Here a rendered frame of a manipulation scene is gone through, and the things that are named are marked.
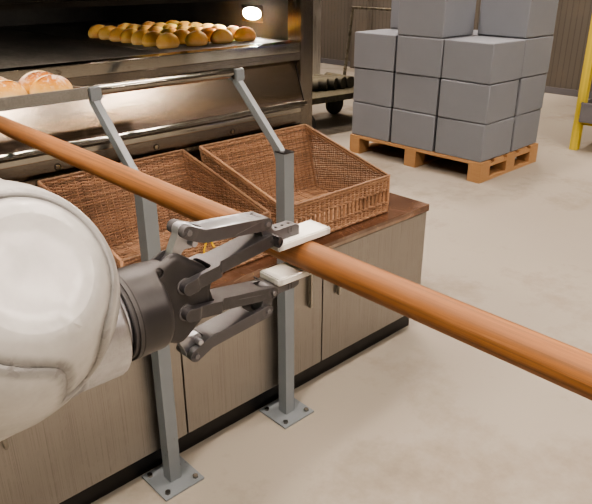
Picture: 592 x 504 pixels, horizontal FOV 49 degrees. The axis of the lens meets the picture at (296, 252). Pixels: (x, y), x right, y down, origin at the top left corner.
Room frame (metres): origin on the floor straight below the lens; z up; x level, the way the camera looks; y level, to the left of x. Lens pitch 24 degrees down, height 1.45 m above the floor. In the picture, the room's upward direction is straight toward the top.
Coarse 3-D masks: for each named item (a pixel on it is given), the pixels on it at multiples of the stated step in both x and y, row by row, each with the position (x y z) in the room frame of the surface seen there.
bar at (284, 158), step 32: (96, 96) 1.70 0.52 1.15; (128, 160) 1.60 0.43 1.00; (288, 160) 1.87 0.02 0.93; (288, 192) 1.87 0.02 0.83; (288, 320) 1.87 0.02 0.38; (160, 352) 1.54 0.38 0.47; (288, 352) 1.87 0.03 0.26; (160, 384) 1.53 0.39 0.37; (288, 384) 1.87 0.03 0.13; (160, 416) 1.55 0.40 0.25; (288, 416) 1.85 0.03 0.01; (160, 480) 1.54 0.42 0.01; (192, 480) 1.54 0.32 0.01
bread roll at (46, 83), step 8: (40, 80) 1.48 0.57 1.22; (48, 80) 1.48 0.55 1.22; (56, 80) 1.49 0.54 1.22; (64, 80) 1.51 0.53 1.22; (32, 88) 1.47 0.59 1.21; (40, 88) 1.46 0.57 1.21; (48, 88) 1.47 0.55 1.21; (56, 88) 1.48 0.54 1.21; (64, 88) 1.49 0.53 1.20; (72, 88) 1.52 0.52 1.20
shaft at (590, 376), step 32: (0, 128) 1.13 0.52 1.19; (32, 128) 1.08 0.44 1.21; (64, 160) 0.95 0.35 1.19; (96, 160) 0.89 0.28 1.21; (160, 192) 0.76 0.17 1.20; (288, 256) 0.58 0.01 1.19; (320, 256) 0.56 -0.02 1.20; (352, 288) 0.52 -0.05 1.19; (384, 288) 0.50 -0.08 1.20; (416, 288) 0.48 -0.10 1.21; (416, 320) 0.47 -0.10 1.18; (448, 320) 0.45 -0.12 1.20; (480, 320) 0.43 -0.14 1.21; (512, 352) 0.41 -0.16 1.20; (544, 352) 0.39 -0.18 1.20; (576, 352) 0.39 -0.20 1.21; (576, 384) 0.37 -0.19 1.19
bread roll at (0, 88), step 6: (0, 84) 1.41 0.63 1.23; (6, 84) 1.42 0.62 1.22; (12, 84) 1.43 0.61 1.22; (18, 84) 1.44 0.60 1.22; (0, 90) 1.40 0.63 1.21; (6, 90) 1.41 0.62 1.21; (12, 90) 1.41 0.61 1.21; (18, 90) 1.43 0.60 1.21; (24, 90) 1.44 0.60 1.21; (0, 96) 1.39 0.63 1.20; (6, 96) 1.40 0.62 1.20
